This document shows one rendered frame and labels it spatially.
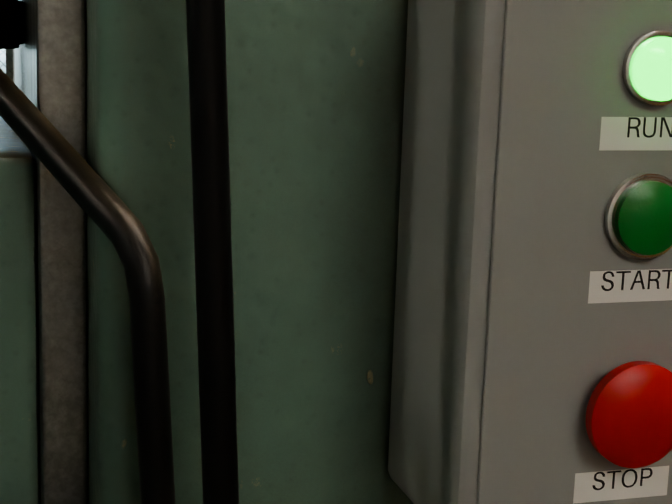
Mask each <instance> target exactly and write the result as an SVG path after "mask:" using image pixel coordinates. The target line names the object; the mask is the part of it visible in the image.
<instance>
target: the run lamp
mask: <svg viewBox="0 0 672 504"><path fill-rule="evenodd" d="M622 76H623V81H624V84H625V87H626V89H627V91H628V92H629V94H630V95H631V96H632V97H633V98H634V99H635V100H636V101H638V102H640V103H642V104H645V105H649V106H664V105H667V104H670V103H671V102H672V32H669V31H663V30H656V31H650V32H647V33H644V34H643V35H641V36H639V37H638V38H637V39H636V40H635V41H634V42H633V43H632V44H631V45H630V47H629V48H628V50H627V52H626V54H625V57H624V60H623V66H622Z"/></svg>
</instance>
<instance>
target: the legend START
mask: <svg viewBox="0 0 672 504"><path fill-rule="evenodd" d="M666 300H672V269H651V270H619V271H590V281H589V295H588V304H591V303H616V302H641V301H666Z"/></svg>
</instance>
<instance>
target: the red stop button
mask: <svg viewBox="0 0 672 504"><path fill-rule="evenodd" d="M586 430H587V434H588V437H589V440H590V442H591V444H592V446H593V447H594V448H595V449H596V451H597V452H598V453H599V454H601V455H602V456H603V457H604V458H606V459H607V460H608V461H610V462H612V463H613V464H615V465H618V466H621V467H625V468H640V467H645V466H648V465H651V464H653V463H655V462H657V461H659V460H660V459H662V458H663V457H665V456H666V455H667V454H668V453H669V452H670V451H671V450H672V372H670V371H669V370H667V369H666V368H664V367H662V366H660V365H658V364H655V363H653V362H648V361H633V362H628V363H625V364H622V365H620V366H618V367H616V368H615V369H613V370H612V371H610V372H609V373H608V374H607V375H605V376H604V377H603V378H602V379H601V381H600V382H599V383H598V384H597V386H596V387H595V389H594V391H593V392H592V394H591V397H590V399H589V402H588V405H587V409H586Z"/></svg>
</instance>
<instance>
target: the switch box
mask: <svg viewBox="0 0 672 504"><path fill-rule="evenodd" d="M656 30H663V31H669V32H672V0H408V18H407V41H406V64H405V87H404V109H403V132H402V155H401V178H400V201H399V224H398V247H397V270H396V293H395V316H394V339H393V362H392V385H391V407H390V430H389V453H388V472H389V475H390V477H391V479H392V480H393V481H394V482H395V483H396V484H397V486H398V487H399V488H400V489H401V490H402V491H403V492H404V493H405V494H406V495H407V497H408V498H409V499H410V500H411V501H412V502H413V503H414V504H573V498H574V484H575V473H586V472H598V471H610V470H623V469H635V468H625V467H621V466H618V465H615V464H613V463H612V462H610V461H608V460H607V459H606V458H604V457H603V456H602V455H601V454H599V453H598V452H597V451H596V449H595V448H594V447H593V446H592V444H591V442H590V440H589V437H588V434H587V430H586V409H587V405H588V402H589V399H590V397H591V394H592V392H593V391H594V389H595V387H596V386H597V384H598V383H599V382H600V381H601V379H602V378H603V377H604V376H605V375H607V374H608V373H609V372H610V371H612V370H613V369H615V368H616V367H618V366H620V365H622V364H625V363H628V362H633V361H648V362H653V363H655V364H658V365H660V366H662V367H664V368H666V369H667V370H669V371H670V372H672V300H666V301H641V302H616V303H591V304H588V295H589V281H590V271H619V270H651V269H672V248H671V249H669V250H668V251H667V252H666V253H664V254H663V255H661V256H659V257H657V258H654V259H651V260H644V261H643V260H635V259H631V258H628V257H626V256H624V255H622V254H621V253H619V252H618V251H617V250H616V249H615V248H614V247H613V246H612V244H611V243H610V242H609V240H608V237H607V235H606V231H605V226H604V215H605V209H606V206H607V203H608V200H609V198H610V196H611V195H612V193H613V191H614V190H615V189H616V188H617V187H618V185H620V184H621V183H622V182H623V181H624V180H626V179H627V178H629V177H631V176H633V175H636V174H639V173H656V174H659V175H662V176H665V177H667V178H668V179H670V180H672V150H599V146H600V133H601V119H602V117H672V102H671V103H670V104H667V105H664V106H649V105H645V104H642V103H640V102H638V101H636V100H635V99H634V98H633V97H632V96H631V95H630V94H629V92H628V91H627V89H626V87H625V84H624V81H623V76H622V66H623V60H624V57H625V54H626V52H627V50H628V48H629V47H630V45H631V44H632V43H633V42H634V41H635V40H636V39H637V38H638V37H639V36H641V35H643V34H644V33H647V32H650V31H656Z"/></svg>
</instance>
